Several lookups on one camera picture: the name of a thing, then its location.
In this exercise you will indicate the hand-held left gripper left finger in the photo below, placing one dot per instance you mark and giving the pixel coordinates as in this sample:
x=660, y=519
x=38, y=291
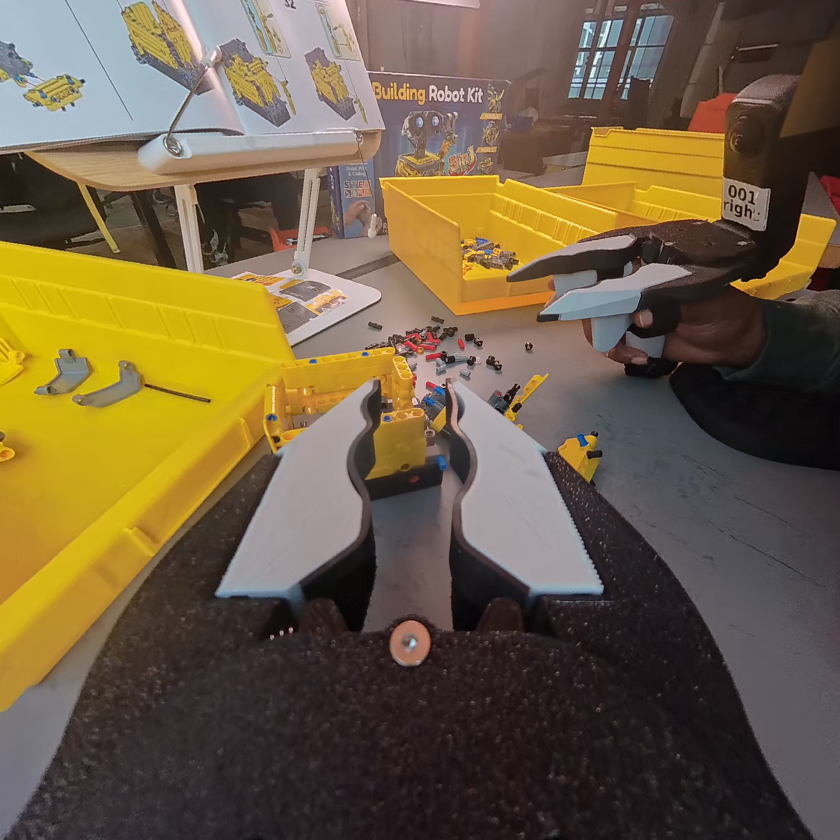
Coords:
x=289, y=518

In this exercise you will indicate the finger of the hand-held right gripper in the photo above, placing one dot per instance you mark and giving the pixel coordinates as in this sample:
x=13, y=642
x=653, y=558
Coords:
x=590, y=253
x=604, y=298

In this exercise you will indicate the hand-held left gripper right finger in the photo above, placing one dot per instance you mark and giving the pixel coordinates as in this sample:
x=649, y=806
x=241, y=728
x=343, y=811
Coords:
x=525, y=518

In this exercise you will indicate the yellow lego panel with pins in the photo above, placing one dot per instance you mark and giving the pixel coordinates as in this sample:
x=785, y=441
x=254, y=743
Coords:
x=581, y=453

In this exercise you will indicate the lego axle and gear assembly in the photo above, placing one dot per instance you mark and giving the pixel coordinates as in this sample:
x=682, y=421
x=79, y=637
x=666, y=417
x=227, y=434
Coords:
x=518, y=397

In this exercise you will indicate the yellow lego robot body model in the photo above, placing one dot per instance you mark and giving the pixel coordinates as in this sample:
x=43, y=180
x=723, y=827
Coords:
x=400, y=446

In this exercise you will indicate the pile of small lego pins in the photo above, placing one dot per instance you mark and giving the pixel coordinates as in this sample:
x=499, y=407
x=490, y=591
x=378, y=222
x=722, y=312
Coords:
x=426, y=341

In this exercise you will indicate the lego instruction booklet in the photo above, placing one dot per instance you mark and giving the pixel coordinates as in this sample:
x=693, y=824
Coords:
x=98, y=65

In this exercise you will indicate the person's right forearm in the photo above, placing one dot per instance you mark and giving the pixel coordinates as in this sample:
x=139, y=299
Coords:
x=800, y=341

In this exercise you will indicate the heap of mixed lego parts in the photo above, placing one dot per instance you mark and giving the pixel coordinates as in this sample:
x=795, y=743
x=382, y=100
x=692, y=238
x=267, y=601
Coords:
x=489, y=254

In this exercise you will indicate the black lego axle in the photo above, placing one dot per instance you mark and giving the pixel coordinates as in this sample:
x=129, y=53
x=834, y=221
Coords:
x=177, y=392

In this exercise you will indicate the grey angled lego piece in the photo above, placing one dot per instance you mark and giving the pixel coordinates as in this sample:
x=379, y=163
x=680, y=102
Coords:
x=69, y=367
x=121, y=387

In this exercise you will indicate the blue lego set box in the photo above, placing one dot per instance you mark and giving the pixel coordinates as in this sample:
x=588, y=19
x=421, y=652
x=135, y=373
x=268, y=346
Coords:
x=407, y=111

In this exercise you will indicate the yellow curved lego piece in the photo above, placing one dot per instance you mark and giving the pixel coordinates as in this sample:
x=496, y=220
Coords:
x=8, y=361

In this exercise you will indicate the person's right hand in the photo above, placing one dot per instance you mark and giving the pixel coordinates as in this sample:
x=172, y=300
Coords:
x=715, y=328

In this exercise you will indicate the orange plastic object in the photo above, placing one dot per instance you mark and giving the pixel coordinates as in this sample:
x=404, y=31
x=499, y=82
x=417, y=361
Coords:
x=712, y=111

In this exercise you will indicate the yellow plastic bin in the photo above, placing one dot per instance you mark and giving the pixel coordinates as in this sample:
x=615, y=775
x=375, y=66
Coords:
x=656, y=157
x=131, y=459
x=420, y=236

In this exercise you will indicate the sticker sheet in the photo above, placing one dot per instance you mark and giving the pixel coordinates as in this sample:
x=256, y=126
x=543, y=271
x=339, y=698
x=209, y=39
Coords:
x=295, y=298

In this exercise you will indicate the orange lego frame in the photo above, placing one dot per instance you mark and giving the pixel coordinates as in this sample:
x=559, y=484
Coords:
x=5, y=449

